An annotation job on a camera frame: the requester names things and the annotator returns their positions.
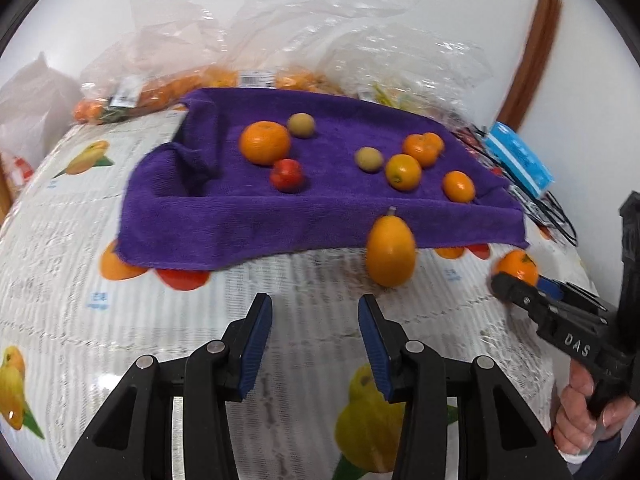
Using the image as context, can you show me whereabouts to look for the purple towel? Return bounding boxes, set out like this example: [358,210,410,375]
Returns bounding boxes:
[117,87,530,272]

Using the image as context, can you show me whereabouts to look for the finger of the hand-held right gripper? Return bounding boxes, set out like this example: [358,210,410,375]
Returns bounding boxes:
[537,275,608,317]
[491,272,601,333]

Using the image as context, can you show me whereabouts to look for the orange mandarin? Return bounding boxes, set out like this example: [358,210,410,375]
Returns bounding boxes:
[239,121,292,166]
[402,133,440,168]

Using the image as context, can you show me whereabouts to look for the small red tomato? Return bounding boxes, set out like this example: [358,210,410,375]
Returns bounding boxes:
[270,158,305,193]

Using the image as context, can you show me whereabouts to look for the white plastic bag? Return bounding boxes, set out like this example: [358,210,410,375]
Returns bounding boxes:
[0,52,83,196]

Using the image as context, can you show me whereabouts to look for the person's right hand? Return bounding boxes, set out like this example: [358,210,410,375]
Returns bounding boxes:
[550,362,633,456]

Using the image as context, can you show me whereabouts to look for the mandarin with green stem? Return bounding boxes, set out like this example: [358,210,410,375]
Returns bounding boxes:
[496,250,540,288]

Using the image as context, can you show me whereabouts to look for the brown wooden door frame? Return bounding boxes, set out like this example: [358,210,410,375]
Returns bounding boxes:
[495,0,566,133]

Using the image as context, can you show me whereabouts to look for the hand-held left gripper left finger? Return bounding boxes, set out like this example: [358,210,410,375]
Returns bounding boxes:
[56,292,273,480]

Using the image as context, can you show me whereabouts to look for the clear bag of leafy mandarins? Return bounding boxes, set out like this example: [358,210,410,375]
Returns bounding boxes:
[74,0,236,126]

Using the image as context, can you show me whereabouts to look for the black cables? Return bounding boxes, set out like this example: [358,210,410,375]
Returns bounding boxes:
[455,125,578,247]

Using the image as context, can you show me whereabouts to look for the tan longan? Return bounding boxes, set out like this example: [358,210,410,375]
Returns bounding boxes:
[287,113,316,139]
[354,147,385,174]

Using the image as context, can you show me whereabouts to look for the blue box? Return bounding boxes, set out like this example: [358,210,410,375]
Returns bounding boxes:
[486,121,556,198]

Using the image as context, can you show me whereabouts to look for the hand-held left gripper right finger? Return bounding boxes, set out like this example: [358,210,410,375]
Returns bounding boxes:
[359,294,571,480]

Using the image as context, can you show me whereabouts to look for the clear bag of oranges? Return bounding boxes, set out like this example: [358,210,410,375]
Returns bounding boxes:
[220,0,431,96]

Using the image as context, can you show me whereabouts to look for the oval orange kumquat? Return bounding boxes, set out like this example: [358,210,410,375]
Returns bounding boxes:
[365,206,417,288]

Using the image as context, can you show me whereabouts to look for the clear bag of yellow fruit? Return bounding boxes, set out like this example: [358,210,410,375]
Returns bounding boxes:
[325,25,486,117]

